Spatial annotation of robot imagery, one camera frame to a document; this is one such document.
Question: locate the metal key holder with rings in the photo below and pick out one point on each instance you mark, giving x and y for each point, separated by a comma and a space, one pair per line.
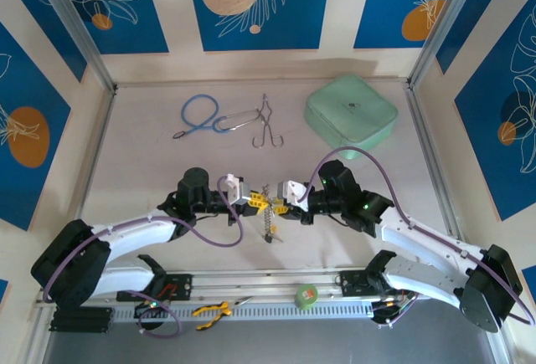
268, 217

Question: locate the black key tag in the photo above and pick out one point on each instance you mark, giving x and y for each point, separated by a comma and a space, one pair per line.
266, 238

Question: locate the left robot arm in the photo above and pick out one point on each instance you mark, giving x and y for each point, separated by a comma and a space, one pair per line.
134, 230

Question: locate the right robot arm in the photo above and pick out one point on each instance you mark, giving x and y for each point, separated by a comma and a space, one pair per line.
419, 238

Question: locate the metal crucible tongs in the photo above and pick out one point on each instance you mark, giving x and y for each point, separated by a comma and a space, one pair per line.
266, 124

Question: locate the blue stethoscope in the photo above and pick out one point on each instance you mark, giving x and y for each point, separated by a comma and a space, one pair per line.
183, 109

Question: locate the green tape roll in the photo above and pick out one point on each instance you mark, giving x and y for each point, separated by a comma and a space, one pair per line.
305, 297

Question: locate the mint green zip case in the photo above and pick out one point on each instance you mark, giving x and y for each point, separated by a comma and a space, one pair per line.
352, 109

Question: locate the black extrusion block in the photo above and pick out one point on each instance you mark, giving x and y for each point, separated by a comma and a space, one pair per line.
79, 320

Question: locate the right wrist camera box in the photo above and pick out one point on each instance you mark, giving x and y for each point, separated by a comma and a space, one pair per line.
291, 190

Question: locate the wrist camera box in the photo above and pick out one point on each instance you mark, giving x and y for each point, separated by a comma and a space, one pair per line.
236, 190
291, 190

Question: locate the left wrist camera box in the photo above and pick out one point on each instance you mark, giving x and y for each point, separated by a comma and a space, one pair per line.
236, 190

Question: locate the aluminium mounting rail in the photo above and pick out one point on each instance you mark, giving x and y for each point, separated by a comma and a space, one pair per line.
259, 284

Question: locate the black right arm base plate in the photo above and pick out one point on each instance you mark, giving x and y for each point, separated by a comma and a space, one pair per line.
352, 282

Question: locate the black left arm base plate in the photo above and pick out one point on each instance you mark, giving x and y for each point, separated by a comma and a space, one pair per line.
182, 286

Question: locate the aluminium side rail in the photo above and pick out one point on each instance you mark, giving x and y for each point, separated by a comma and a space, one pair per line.
425, 129

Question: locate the aluminium frame post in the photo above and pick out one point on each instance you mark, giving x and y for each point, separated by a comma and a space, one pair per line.
439, 25
86, 46

